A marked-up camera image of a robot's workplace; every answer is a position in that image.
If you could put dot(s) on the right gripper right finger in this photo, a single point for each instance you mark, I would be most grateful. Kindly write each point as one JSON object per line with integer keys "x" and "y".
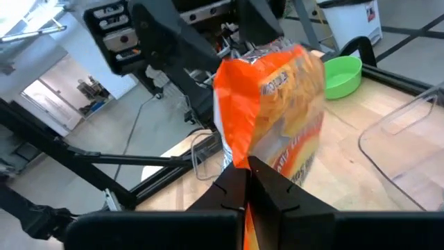
{"x": 295, "y": 222}

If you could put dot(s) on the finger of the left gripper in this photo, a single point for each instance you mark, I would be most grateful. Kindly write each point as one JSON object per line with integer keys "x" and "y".
{"x": 258, "y": 21}
{"x": 166, "y": 34}

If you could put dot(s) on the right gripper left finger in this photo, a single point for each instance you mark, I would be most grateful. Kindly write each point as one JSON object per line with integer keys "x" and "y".
{"x": 208, "y": 222}

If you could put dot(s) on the orange ramen packet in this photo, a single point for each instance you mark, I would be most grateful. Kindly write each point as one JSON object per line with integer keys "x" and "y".
{"x": 270, "y": 104}

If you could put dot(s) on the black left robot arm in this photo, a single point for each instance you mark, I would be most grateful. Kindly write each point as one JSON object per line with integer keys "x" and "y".
{"x": 38, "y": 217}

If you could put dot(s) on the grey metal stand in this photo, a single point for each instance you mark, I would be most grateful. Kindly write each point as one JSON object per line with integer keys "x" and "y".
{"x": 307, "y": 24}

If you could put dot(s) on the white trash bin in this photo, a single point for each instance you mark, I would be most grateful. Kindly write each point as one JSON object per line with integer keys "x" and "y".
{"x": 347, "y": 24}

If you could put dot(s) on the green plastic bowl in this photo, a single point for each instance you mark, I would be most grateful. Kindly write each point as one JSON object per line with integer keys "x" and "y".
{"x": 341, "y": 80}

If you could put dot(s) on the clear plastic bin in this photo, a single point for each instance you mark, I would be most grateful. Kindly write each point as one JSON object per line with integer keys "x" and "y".
{"x": 416, "y": 156}

